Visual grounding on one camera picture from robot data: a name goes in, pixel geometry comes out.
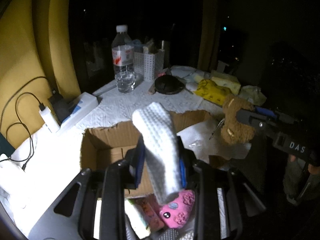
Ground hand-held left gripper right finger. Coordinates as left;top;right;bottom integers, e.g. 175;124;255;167
176;135;267;240

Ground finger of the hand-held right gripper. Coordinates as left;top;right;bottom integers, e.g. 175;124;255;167
236;109;278;137
254;106;278;120

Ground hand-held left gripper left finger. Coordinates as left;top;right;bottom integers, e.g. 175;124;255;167
49;138;146;240

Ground brown plush bear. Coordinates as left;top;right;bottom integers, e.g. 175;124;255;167
220;94;256;145

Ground white waffle-knit sock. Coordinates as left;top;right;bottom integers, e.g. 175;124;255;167
132;102;182;205

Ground cardboard box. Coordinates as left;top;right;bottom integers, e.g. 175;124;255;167
79;109;227;198

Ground orange patterned soft block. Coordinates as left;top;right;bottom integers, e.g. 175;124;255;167
135;195;166;231

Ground person's right hand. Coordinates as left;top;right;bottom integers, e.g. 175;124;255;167
289;154;320;175

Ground pale green cloth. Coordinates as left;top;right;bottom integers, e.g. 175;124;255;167
239;85;267;106

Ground clear plastic bag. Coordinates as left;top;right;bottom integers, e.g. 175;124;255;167
177;119;251;161

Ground pink plush toy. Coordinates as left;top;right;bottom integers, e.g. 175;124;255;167
159;189;196;229

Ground pale yellow tissue pack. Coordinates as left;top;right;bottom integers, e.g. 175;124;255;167
209;69;242;95

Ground yellow printed packet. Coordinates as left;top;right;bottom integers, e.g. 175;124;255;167
194;78;232;105

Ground white and green sponge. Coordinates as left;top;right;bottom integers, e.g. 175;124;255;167
124;199;152;240

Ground white paper towel sheet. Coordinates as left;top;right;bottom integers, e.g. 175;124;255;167
74;65;213;132

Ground white and blue box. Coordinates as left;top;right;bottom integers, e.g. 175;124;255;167
61;92;98;131

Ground clear drinking glass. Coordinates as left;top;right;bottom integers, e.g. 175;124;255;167
115;71;136;93

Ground white folded cloth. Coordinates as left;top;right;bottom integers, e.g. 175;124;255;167
171;65;208;91

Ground white perforated organizer box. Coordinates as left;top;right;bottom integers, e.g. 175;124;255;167
133;47;165;82

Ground black power adapter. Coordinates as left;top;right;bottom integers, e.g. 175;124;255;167
48;89;71;122

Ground white charger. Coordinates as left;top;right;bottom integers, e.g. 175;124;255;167
38;106;61;133

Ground yellow curtain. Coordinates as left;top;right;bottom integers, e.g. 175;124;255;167
197;0;221;71
0;0;82;150

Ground clear plastic water bottle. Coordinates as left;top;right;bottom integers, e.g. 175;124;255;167
111;25;134;75

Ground metal flask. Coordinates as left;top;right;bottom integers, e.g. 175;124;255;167
160;39;171;68

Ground dark teal object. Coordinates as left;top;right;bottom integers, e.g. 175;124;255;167
0;132;16;156

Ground metal ball chain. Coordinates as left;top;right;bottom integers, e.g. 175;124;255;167
208;119;226;141

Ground black cable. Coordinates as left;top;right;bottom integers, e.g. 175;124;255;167
0;76;55;171

